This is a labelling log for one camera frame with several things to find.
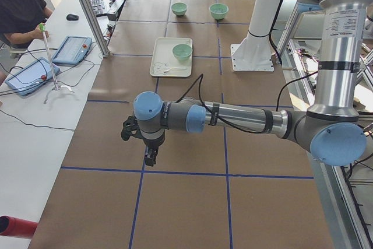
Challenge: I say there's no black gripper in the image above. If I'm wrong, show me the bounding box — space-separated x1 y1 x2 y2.
141 131 165 166

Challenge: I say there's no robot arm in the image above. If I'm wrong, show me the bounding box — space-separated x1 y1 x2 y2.
121 0 372 166

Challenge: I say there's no white plastic spoon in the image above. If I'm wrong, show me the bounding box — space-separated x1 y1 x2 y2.
161 67 187 74

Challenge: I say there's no white bear tray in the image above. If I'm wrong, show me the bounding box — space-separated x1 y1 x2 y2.
150 37 193 78

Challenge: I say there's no green bowl on tray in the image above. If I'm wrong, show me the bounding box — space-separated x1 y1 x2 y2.
172 44 192 61

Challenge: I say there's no far blue teach pendant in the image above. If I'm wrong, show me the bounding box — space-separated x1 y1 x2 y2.
52 36 92 65

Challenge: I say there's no blue teach pendant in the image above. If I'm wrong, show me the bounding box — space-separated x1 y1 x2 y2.
52 36 92 65
1 57 52 96

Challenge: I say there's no near blue teach pendant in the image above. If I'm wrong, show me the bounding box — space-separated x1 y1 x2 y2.
1 57 52 96

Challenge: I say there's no red cylinder object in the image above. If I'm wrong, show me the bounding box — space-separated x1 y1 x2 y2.
1 216 38 239

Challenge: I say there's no green bowl with ice cubes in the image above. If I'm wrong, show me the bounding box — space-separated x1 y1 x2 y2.
209 3 229 20

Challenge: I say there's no black computer mouse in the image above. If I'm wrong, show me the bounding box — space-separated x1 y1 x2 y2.
66 13 79 21

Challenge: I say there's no black keyboard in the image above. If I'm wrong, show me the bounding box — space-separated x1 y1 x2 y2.
89 0 106 17

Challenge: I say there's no reacher grabber stick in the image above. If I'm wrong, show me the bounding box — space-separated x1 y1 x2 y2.
38 23 74 104

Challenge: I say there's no seated person black shirt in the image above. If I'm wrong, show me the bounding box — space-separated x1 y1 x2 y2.
1 0 52 48

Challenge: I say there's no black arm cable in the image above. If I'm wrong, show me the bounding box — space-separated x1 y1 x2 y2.
176 73 321 134

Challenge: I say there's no white camera stand column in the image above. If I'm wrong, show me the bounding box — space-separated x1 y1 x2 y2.
231 0 282 72

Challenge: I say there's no aluminium frame post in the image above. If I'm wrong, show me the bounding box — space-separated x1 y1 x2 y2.
79 0 110 58

